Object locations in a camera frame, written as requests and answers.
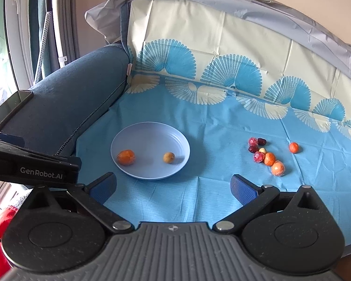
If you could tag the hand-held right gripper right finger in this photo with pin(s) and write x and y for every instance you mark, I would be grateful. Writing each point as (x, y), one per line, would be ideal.
(244, 191)

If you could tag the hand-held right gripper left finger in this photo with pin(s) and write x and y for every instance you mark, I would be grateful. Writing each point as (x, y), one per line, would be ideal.
(103, 188)

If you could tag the pink fruit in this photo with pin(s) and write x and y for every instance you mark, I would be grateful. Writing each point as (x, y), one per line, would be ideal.
(258, 158)

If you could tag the orange fruit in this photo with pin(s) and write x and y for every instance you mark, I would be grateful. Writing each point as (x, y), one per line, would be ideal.
(278, 168)

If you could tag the orange tangerine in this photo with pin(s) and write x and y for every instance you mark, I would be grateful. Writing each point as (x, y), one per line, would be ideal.
(125, 157)
(294, 147)
(269, 159)

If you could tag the dark red date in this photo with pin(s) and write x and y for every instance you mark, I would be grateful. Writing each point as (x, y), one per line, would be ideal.
(253, 150)

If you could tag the pale beige small fruit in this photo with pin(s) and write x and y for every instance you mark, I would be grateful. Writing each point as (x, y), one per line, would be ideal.
(262, 150)

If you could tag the red fruit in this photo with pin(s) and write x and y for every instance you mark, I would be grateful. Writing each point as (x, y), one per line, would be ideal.
(253, 141)

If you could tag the light blue plate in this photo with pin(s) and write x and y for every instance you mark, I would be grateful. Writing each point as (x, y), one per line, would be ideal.
(152, 140)

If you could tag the golden brown longan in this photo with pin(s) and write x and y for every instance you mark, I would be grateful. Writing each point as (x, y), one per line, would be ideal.
(168, 157)

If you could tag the dark purple date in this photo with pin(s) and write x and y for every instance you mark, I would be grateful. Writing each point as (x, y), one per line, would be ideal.
(262, 141)

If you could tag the blue patterned cloth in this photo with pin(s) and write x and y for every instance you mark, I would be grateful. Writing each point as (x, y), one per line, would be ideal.
(210, 123)

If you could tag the blue fabric sofa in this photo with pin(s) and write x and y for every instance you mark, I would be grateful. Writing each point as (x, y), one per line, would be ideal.
(70, 93)

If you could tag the red cloth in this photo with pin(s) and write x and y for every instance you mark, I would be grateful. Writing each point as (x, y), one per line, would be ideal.
(0, 254)

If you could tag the pink sofa tag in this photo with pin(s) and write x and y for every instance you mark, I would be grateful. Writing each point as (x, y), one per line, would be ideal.
(129, 69)

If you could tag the teal curtain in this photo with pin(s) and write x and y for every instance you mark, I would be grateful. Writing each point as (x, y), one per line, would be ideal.
(36, 35)

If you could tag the white pipe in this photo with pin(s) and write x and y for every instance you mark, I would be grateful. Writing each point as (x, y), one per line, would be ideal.
(60, 20)

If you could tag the white window frame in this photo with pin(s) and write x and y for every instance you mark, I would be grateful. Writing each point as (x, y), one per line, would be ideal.
(17, 35)

